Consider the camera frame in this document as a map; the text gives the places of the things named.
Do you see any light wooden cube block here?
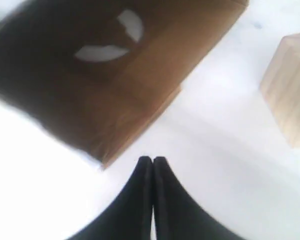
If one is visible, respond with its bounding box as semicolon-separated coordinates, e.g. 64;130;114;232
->
259;33;300;148

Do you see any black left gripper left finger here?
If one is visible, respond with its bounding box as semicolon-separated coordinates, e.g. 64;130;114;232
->
70;156;153;240

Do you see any printed cardboard box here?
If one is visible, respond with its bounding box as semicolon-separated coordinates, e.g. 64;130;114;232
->
0;0;249;166

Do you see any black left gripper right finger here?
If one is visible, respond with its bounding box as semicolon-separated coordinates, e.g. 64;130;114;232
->
153;156;242;240

